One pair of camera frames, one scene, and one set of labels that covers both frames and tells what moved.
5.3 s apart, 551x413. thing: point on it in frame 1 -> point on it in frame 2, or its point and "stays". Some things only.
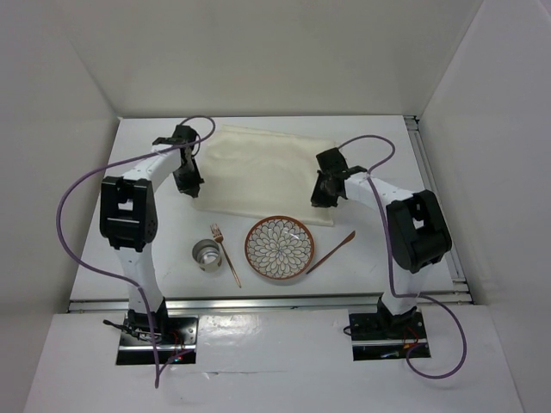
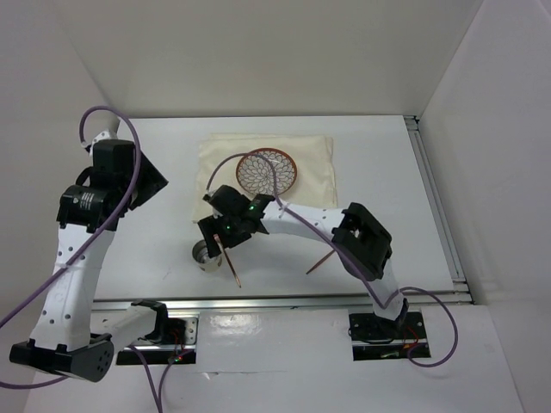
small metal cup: [207, 255] stays
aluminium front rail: [268, 304] stays
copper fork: [219, 237] stays
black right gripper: [318, 199] -> [211, 225]
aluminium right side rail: [461, 293] stays
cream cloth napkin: [256, 173] stays
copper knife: [326, 258] stays
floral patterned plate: [280, 247] -> [254, 174]
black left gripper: [189, 188] -> [153, 181]
